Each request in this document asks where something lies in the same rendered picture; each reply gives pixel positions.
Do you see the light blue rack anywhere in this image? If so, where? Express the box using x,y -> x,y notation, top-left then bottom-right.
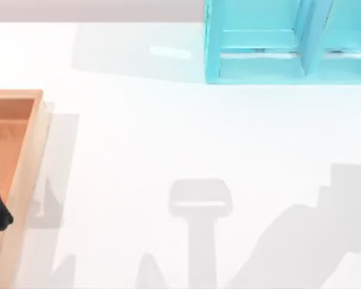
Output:
203,0 -> 361,85

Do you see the shallow salmon-coloured box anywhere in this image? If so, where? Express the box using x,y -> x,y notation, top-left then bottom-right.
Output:
0,89 -> 52,289

